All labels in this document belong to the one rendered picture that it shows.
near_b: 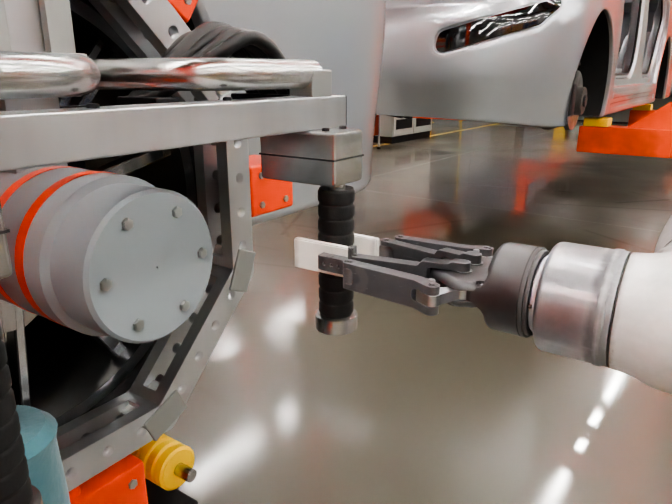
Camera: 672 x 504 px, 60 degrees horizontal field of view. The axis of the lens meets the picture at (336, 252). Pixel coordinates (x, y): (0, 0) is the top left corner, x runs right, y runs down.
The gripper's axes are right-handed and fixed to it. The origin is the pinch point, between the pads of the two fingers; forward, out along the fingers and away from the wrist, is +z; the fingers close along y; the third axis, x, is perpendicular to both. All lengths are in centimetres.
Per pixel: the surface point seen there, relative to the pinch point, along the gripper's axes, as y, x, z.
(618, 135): 344, -20, 28
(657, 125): 346, -14, 8
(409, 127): 747, -64, 377
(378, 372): 111, -83, 58
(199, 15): 17.9, 25.0, 36.2
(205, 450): 46, -83, 76
